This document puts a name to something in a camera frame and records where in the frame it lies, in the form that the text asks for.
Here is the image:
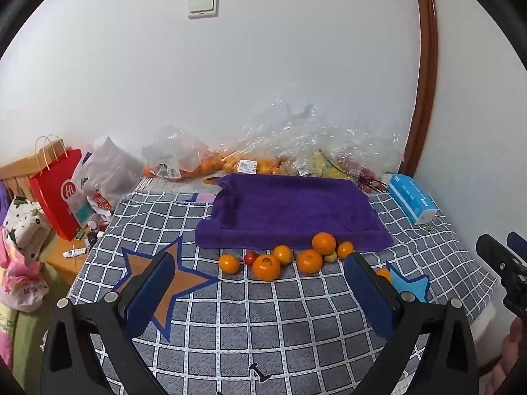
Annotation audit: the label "white printed pillow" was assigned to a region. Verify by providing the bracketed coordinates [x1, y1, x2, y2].
[2, 197, 52, 262]

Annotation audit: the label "labelled clear bag of oranges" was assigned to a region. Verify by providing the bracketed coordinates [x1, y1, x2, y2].
[222, 148, 285, 175]

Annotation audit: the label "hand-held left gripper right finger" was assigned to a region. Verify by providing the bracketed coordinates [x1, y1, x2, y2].
[344, 252, 480, 395]

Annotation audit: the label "purple towel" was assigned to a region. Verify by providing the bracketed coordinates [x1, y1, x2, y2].
[194, 173, 395, 253]

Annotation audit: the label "wooden headboard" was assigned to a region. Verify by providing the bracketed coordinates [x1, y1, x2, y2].
[0, 154, 46, 198]

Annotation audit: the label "blue tissue box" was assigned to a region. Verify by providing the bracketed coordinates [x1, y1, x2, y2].
[385, 173, 439, 225]

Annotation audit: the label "large mandarin orange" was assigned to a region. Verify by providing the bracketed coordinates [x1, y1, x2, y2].
[312, 232, 337, 256]
[297, 249, 324, 275]

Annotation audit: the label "person's right hand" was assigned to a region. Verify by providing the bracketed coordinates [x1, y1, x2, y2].
[485, 320, 525, 395]

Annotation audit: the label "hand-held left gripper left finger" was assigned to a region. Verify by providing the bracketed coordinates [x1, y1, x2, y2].
[41, 251, 182, 395]

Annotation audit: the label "bag of red fruits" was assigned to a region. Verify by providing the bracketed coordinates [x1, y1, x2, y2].
[354, 165, 383, 192]

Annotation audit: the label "green bed sheet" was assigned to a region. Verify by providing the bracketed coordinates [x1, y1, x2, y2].
[0, 263, 70, 379]

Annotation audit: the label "large crinkled clear plastic bag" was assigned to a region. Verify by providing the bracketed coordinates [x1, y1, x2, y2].
[243, 94, 406, 192]

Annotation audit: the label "wooden door frame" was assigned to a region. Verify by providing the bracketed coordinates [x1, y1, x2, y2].
[397, 0, 439, 177]

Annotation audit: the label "white light switch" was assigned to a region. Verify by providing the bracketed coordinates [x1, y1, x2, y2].
[187, 0, 220, 19]

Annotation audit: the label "white plastic bag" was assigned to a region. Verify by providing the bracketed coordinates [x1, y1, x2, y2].
[76, 137, 145, 215]

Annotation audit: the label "grey checked star blanket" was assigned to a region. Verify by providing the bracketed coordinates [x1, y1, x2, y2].
[66, 179, 499, 395]

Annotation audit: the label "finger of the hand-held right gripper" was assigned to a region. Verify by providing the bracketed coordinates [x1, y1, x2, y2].
[476, 234, 527, 319]
[506, 231, 527, 262]

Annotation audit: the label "pale printed bed sheet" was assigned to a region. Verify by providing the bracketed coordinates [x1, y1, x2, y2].
[134, 177, 223, 204]

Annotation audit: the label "pink printed cloth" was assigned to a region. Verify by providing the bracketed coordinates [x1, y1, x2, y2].
[0, 230, 50, 313]

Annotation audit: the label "yellow bananas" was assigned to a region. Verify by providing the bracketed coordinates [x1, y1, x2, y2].
[311, 152, 350, 179]

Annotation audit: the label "red paper bag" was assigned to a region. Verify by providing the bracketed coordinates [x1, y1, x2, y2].
[28, 135, 89, 241]

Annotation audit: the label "wooden bedside table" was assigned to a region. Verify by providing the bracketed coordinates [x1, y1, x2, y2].
[39, 214, 108, 289]

